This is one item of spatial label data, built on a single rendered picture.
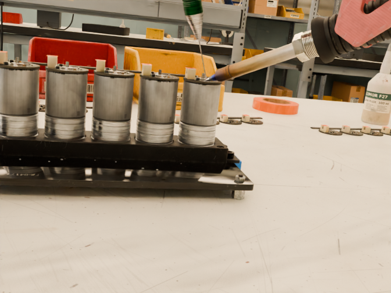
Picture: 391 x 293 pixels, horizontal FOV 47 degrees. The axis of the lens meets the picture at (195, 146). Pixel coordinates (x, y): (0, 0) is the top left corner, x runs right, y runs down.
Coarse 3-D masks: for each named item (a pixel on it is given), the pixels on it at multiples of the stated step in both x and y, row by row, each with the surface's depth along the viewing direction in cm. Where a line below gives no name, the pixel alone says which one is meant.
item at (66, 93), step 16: (48, 80) 26; (64, 80) 26; (80, 80) 27; (48, 96) 27; (64, 96) 26; (80, 96) 27; (48, 112) 27; (64, 112) 27; (80, 112) 27; (48, 128) 27; (64, 128) 27; (80, 128) 28
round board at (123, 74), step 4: (108, 68) 28; (96, 72) 27; (100, 72) 27; (104, 72) 27; (108, 72) 27; (120, 72) 28; (124, 72) 28; (128, 72) 28; (112, 76) 27; (116, 76) 27; (120, 76) 27; (124, 76) 27; (128, 76) 27; (132, 76) 27
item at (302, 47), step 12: (300, 36) 24; (276, 48) 25; (288, 48) 25; (300, 48) 24; (312, 48) 24; (252, 60) 26; (264, 60) 26; (276, 60) 25; (300, 60) 25; (216, 72) 27; (228, 72) 27; (240, 72) 27
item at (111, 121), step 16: (96, 80) 27; (112, 80) 27; (128, 80) 27; (96, 96) 27; (112, 96) 27; (128, 96) 28; (96, 112) 28; (112, 112) 27; (128, 112) 28; (96, 128) 28; (112, 128) 28; (128, 128) 28
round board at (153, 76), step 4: (152, 72) 29; (140, 76) 28; (144, 76) 28; (148, 76) 28; (152, 76) 28; (156, 76) 28; (168, 76) 28; (172, 76) 28; (164, 80) 27; (168, 80) 27; (172, 80) 28; (176, 80) 28
